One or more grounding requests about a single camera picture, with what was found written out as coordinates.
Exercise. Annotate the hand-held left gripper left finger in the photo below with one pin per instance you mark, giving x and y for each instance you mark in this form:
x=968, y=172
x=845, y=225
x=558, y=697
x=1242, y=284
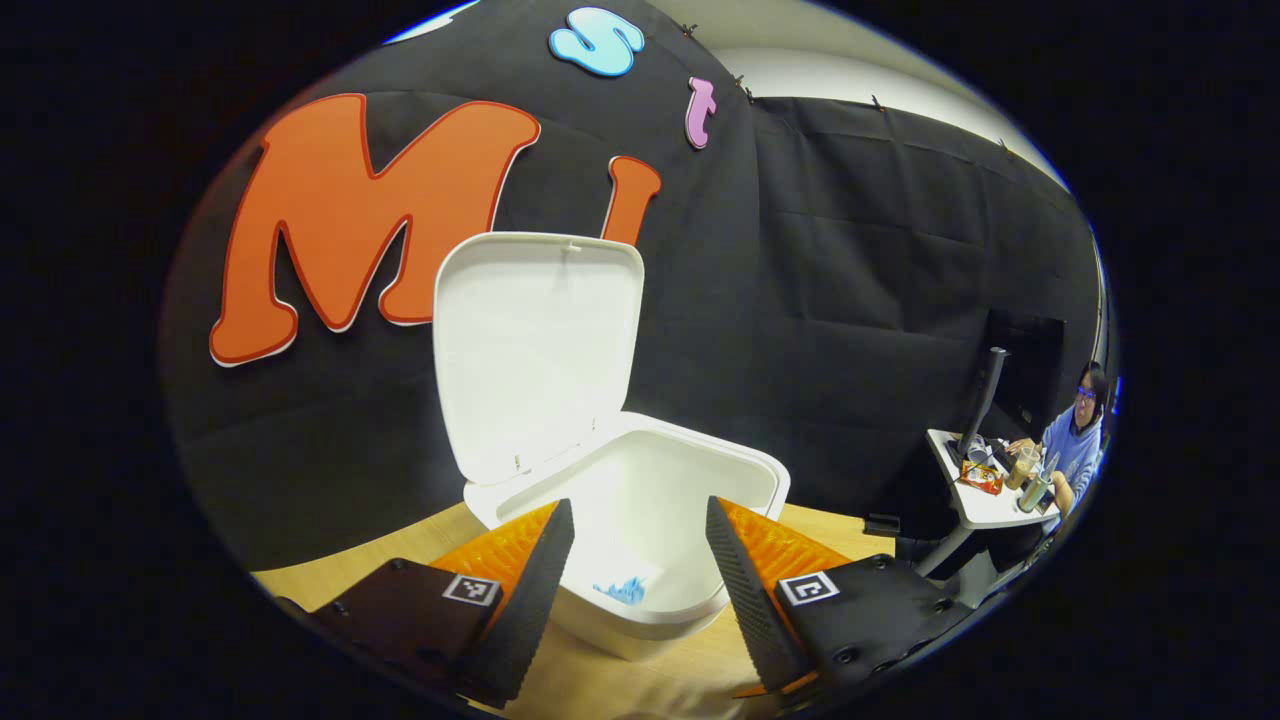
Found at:
x=525, y=610

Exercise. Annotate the black computer monitor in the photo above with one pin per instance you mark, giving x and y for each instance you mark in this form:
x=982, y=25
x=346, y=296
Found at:
x=985, y=395

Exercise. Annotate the orange snack packet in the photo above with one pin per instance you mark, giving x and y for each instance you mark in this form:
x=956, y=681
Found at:
x=982, y=478

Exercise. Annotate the black backdrop cloth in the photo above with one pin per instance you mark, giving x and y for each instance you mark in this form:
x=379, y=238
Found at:
x=850, y=300

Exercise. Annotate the white desktop garbage bin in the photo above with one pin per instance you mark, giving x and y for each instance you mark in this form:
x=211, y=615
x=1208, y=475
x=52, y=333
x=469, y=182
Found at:
x=530, y=350

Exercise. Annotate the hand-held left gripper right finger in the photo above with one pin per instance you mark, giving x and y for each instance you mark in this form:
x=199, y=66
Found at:
x=750, y=600

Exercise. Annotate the clear plastic drink cup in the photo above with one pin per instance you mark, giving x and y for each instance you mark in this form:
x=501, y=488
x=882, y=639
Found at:
x=1022, y=468

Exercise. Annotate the blue paper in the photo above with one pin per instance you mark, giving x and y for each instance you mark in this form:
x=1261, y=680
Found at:
x=622, y=591

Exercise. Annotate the white side table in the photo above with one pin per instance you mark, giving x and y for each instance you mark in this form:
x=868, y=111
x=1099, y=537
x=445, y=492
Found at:
x=985, y=510

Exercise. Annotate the wooden desktop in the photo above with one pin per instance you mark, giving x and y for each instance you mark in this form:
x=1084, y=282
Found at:
x=640, y=690

